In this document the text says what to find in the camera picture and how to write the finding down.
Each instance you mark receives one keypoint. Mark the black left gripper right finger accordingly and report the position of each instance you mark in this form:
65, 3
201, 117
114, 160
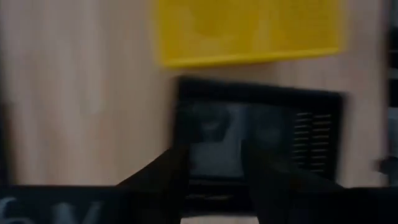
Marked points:
326, 207

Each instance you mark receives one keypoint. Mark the yellow plastic basket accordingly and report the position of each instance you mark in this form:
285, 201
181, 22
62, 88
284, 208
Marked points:
248, 28

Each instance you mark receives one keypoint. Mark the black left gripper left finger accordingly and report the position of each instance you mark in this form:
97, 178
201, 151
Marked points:
93, 205

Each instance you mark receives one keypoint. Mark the black plastic basket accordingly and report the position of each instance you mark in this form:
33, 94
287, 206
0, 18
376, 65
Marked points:
264, 93

